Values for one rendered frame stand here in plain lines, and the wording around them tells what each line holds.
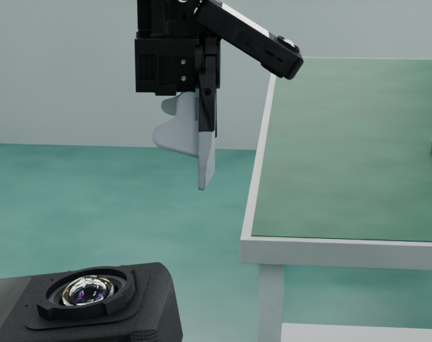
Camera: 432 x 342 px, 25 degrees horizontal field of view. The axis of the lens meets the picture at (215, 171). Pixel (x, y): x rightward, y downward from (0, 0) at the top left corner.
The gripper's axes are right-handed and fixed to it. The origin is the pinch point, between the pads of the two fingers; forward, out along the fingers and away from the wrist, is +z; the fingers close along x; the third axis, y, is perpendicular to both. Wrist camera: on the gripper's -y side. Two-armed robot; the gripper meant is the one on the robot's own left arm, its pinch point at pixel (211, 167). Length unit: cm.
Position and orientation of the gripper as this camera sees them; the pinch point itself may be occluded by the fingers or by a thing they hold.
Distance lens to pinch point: 100.5
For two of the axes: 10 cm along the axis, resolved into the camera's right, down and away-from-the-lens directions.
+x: -0.2, 3.0, -9.5
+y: -10.0, -0.1, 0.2
